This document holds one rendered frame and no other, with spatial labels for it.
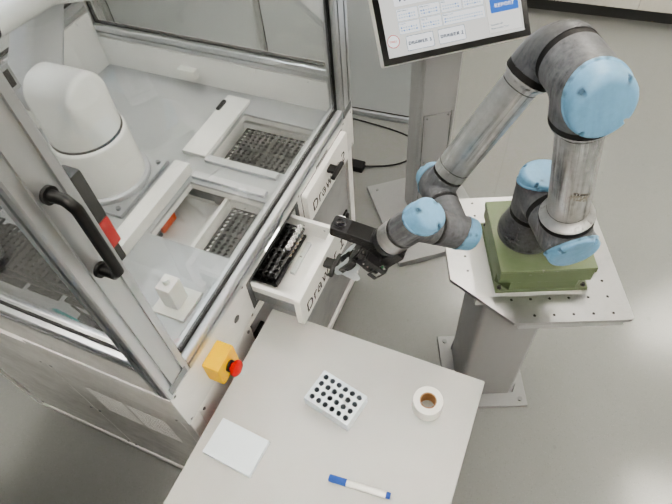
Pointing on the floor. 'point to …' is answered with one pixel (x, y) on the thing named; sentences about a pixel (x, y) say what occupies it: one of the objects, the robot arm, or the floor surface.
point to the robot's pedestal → (489, 341)
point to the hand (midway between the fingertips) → (338, 263)
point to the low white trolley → (367, 425)
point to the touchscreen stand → (423, 141)
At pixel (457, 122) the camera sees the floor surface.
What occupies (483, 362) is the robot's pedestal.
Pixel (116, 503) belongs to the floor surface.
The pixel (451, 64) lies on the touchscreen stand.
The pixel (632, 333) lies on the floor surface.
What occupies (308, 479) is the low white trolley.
